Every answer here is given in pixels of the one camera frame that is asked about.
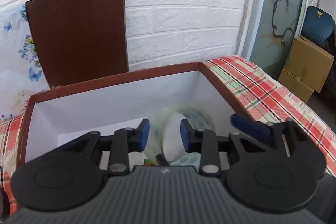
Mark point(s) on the green plant card box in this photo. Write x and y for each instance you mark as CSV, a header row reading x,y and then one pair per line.
x,y
147,162

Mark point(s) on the dark brown wooden headboard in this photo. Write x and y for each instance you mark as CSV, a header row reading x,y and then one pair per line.
x,y
78,40

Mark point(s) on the blue chair back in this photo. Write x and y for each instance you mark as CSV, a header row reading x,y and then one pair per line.
x,y
319,27

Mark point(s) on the red plaid bed sheet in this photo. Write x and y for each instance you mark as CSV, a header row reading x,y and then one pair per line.
x,y
264,98

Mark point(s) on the lower cardboard box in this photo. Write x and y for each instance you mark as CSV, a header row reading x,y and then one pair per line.
x,y
295,85

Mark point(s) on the brown cardboard storage box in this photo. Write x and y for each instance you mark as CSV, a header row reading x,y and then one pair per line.
x,y
60,115

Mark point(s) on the glass door with drawing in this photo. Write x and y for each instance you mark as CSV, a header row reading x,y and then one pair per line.
x,y
277,27

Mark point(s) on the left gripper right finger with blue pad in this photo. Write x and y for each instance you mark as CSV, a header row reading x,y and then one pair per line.
x,y
204,142

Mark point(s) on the upper cardboard box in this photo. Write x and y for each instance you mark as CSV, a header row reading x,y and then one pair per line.
x,y
309,62

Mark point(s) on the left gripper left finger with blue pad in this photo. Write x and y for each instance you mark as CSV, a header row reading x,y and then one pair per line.
x,y
125,141

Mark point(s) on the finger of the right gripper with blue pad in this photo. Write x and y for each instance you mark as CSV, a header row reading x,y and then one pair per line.
x,y
256,130

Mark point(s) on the floral plastic pillow bag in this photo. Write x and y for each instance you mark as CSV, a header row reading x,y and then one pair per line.
x,y
21,72

